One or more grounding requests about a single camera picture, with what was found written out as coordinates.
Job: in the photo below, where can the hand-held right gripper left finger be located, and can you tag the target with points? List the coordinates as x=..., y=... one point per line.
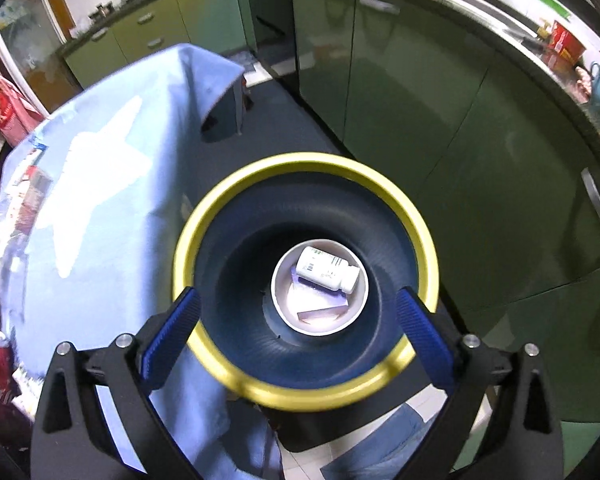
x=172, y=340

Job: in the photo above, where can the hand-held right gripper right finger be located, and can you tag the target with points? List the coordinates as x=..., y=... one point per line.
x=425, y=340

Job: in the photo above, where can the yellow rimmed dark trash bin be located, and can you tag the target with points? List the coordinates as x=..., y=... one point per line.
x=230, y=260

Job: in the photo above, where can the white paper cup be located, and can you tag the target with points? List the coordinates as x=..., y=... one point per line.
x=325, y=328

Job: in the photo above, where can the person's blue jeans leg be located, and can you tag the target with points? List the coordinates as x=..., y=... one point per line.
x=390, y=435

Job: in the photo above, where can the pale purple box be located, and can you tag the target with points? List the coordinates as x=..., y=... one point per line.
x=315, y=305

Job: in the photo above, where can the white pill bottle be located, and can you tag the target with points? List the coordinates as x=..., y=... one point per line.
x=325, y=267

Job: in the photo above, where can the blue star printed tablecloth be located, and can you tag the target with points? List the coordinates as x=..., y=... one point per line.
x=120, y=210

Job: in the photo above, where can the heap of blurred packaging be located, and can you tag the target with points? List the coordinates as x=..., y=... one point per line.
x=27, y=195

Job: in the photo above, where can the green door cabinet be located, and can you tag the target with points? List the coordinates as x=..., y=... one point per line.
x=405, y=85

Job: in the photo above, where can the red printed bag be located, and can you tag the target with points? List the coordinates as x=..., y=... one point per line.
x=5, y=105

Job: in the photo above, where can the green drawer cabinet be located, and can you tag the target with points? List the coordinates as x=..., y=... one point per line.
x=145, y=30

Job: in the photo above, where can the red box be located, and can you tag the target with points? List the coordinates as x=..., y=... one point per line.
x=565, y=42

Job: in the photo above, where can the small dark pot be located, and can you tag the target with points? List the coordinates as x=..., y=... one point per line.
x=102, y=11

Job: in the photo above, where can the glass door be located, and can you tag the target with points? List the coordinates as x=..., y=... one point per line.
x=25, y=35

